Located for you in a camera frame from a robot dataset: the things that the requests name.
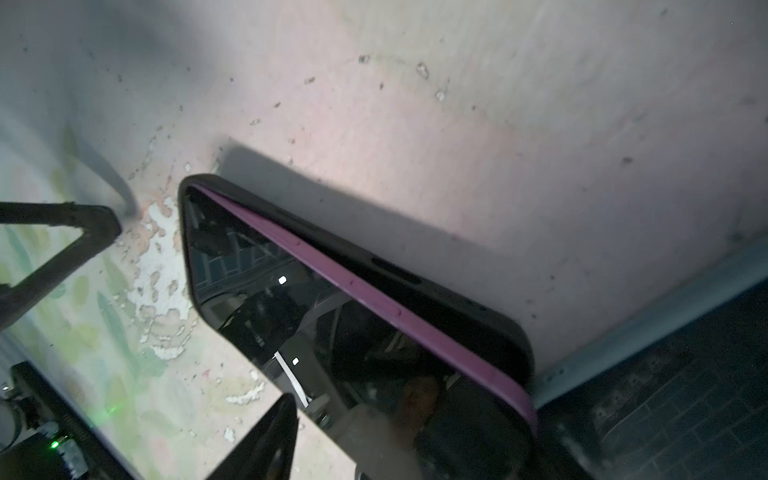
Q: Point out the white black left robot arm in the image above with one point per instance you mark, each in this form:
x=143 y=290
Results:
x=49 y=439

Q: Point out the purple edged phone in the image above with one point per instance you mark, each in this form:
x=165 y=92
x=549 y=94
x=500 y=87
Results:
x=401 y=398

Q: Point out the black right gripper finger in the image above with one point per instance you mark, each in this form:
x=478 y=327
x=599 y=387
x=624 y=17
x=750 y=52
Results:
x=267 y=451

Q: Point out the black phone case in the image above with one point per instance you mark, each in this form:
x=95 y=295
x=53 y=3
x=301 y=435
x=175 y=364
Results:
x=456 y=318

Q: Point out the blue phone black screen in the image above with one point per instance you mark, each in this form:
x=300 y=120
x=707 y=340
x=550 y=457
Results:
x=691 y=406

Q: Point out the light blue phone case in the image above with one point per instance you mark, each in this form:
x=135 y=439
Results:
x=739 y=272

